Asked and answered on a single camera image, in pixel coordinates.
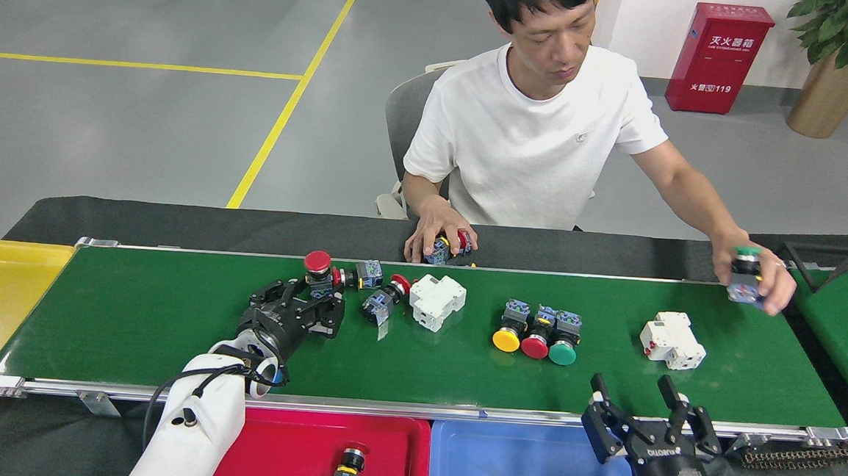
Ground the white circuit breaker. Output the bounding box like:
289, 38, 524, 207
637, 309, 709, 373
407, 273, 469, 336

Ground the long green conveyor belt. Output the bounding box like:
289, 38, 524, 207
0, 232, 848, 450

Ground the person's right hand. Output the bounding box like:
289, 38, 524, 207
403, 195, 482, 268

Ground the person's left hand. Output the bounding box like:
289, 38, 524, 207
707, 226, 802, 318

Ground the blue plastic bin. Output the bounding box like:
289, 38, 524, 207
428, 417, 652, 476

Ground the red plastic bin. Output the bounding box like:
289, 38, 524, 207
207, 404, 434, 476

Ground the grey office chair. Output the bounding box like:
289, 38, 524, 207
376, 55, 465, 224

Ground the person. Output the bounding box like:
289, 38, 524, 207
393, 0, 816, 318

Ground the red fire extinguisher box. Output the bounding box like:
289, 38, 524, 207
664, 1, 776, 118

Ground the black drive chain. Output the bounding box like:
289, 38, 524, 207
738, 436, 848, 475

